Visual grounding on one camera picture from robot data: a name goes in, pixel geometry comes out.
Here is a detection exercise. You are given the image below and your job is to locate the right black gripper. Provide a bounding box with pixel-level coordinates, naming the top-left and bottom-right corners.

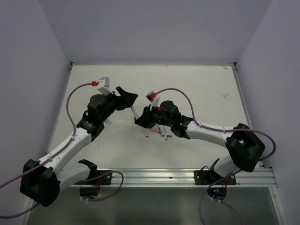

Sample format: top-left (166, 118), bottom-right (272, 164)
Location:
top-left (135, 103), bottom-right (173, 128)

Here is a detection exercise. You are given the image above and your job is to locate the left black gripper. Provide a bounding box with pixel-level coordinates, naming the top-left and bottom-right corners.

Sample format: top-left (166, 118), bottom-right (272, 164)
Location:
top-left (100, 86), bottom-right (137, 122)

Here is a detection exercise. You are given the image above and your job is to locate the blue capped marker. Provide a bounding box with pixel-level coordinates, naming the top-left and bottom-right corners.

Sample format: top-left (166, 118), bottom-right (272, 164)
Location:
top-left (130, 106), bottom-right (139, 120)

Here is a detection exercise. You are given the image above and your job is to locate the clear white pen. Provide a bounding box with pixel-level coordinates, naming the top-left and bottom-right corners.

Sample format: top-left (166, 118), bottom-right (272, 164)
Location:
top-left (157, 125), bottom-right (165, 137)

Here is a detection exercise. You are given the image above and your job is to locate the pink highlighter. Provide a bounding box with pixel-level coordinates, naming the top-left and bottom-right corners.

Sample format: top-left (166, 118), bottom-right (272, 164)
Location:
top-left (150, 126), bottom-right (158, 133)

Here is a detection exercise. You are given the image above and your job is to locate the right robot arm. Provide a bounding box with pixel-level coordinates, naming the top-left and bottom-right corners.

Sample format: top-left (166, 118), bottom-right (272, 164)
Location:
top-left (135, 100), bottom-right (265, 184)

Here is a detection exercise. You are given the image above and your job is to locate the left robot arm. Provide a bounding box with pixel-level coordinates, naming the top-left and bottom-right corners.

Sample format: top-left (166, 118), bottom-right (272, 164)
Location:
top-left (20, 87), bottom-right (138, 207)

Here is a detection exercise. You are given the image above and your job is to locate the light blue highlighter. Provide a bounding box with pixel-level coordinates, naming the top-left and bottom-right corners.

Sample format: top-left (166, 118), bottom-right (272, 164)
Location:
top-left (105, 120), bottom-right (113, 125)

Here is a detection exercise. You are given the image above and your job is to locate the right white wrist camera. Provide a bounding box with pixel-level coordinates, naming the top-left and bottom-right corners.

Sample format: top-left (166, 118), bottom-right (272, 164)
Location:
top-left (146, 91), bottom-right (160, 111)

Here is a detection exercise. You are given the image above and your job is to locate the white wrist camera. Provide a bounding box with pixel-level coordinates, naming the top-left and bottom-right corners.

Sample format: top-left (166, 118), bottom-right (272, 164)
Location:
top-left (146, 91), bottom-right (160, 111)
top-left (97, 77), bottom-right (113, 96)

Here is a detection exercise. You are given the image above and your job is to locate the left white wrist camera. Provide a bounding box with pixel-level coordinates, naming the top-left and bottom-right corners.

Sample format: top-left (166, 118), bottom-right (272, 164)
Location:
top-left (97, 77), bottom-right (113, 96)

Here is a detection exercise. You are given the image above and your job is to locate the aluminium front rail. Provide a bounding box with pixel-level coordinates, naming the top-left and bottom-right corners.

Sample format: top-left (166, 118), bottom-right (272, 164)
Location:
top-left (67, 167), bottom-right (275, 188)

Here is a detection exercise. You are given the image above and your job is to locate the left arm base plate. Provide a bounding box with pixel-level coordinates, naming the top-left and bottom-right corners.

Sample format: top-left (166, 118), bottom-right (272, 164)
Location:
top-left (88, 170), bottom-right (112, 186)

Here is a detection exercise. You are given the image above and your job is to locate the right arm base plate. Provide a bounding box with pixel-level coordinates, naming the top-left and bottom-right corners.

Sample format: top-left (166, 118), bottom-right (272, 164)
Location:
top-left (194, 170), bottom-right (237, 185)

